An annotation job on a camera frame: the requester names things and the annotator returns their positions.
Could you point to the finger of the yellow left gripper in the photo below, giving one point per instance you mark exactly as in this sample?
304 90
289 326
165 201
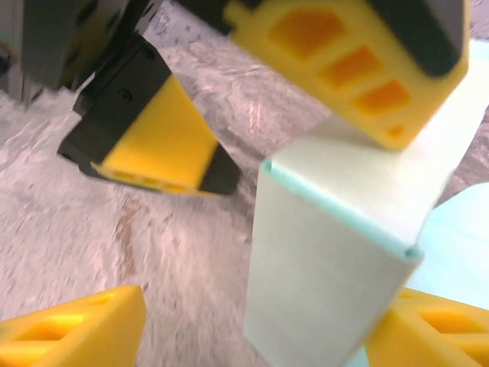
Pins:
153 134
344 69

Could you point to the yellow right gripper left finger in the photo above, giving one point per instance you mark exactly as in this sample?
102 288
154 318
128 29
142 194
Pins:
76 329

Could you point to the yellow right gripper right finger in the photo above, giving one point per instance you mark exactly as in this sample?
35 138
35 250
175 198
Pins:
439 332

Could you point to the pale teal paper box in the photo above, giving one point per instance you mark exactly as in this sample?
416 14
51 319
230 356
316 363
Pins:
324 237

